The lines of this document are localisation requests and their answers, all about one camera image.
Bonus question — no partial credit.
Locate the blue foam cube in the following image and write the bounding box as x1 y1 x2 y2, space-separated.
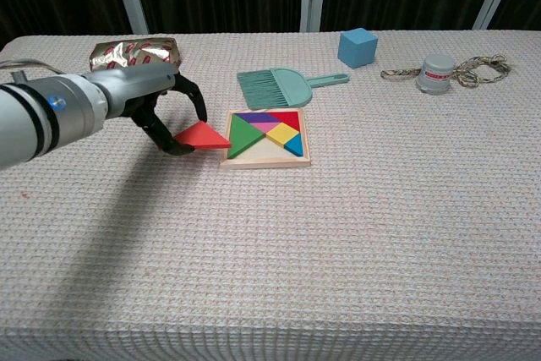
336 27 379 69

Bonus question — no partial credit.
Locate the red wooden tangram triangle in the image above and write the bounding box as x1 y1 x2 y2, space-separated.
266 111 300 131

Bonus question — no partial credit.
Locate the teal plastic dustpan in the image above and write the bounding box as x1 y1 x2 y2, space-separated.
270 67 351 107

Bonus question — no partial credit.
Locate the beige waffle tablecloth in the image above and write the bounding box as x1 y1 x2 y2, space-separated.
0 30 541 361

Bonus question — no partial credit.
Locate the yellow square tangram piece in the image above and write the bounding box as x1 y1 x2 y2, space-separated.
265 122 300 146

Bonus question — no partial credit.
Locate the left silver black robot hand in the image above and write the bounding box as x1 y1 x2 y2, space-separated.
84 61 208 156

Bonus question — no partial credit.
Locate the purple parallelogram tangram piece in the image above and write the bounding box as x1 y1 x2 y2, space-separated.
237 112 278 126

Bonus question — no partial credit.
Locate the teal hand brush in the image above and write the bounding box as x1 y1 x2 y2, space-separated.
236 68 292 111

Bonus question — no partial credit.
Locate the braided beige rope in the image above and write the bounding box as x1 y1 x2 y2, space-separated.
380 53 512 89

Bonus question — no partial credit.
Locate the wooden tangram puzzle tray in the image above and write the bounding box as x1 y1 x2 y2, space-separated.
218 107 314 170

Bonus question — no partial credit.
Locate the grey plastic cup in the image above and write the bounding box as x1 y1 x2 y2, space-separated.
416 54 457 96

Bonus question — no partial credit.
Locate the blue triangular tangram piece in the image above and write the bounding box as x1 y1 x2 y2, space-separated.
283 133 304 157

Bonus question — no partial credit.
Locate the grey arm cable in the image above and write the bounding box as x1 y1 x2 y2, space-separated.
0 57 65 83

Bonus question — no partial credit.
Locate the gold foil snack bag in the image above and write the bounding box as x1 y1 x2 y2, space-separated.
88 36 183 78

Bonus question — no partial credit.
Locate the red triangle tangram piece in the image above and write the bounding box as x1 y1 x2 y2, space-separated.
172 120 232 151

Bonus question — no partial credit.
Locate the green wooden tangram triangle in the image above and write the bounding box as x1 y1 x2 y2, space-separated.
227 114 266 160

